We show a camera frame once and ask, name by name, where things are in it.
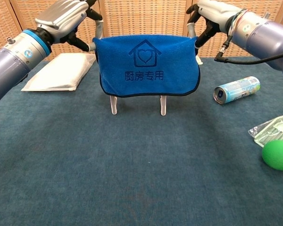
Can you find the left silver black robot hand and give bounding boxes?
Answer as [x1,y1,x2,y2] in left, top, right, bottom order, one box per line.
[34,0,104,52]

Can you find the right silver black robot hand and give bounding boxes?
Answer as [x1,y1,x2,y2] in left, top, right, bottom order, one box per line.
[186,0,243,55]

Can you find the blue towel with house print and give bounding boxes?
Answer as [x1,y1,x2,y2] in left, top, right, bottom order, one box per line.
[93,34,201,98]

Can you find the white plastic zip bag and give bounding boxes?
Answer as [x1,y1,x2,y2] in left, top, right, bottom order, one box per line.
[21,53,97,92]

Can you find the light blue drink can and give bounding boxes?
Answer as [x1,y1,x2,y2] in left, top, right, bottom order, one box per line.
[213,76,261,105]

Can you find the clear plastic tray package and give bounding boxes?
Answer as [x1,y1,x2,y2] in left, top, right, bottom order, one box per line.
[247,115,283,148]

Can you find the teal tablecloth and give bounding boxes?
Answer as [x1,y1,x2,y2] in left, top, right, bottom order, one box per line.
[0,55,283,226]

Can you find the green ball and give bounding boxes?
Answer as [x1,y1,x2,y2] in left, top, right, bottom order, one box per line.
[261,140,283,171]

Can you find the black arm cable with connector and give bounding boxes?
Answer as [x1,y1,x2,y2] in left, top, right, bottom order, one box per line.
[214,35,283,65]

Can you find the metal wire stand white feet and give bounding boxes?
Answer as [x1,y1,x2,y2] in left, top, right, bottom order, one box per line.
[109,95,167,116]

